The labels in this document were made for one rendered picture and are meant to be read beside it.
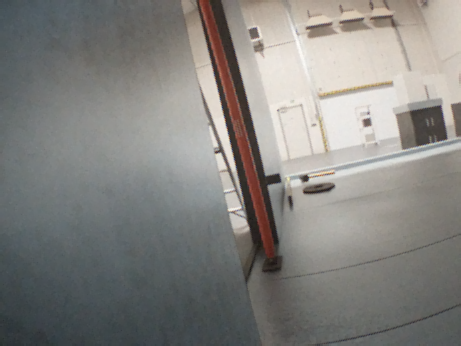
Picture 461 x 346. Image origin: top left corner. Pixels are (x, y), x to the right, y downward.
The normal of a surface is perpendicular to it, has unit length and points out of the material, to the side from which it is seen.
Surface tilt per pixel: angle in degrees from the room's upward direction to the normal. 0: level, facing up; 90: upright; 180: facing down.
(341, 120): 90
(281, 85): 90
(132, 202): 90
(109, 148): 90
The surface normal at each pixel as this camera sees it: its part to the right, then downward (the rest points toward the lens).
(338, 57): -0.23, 0.12
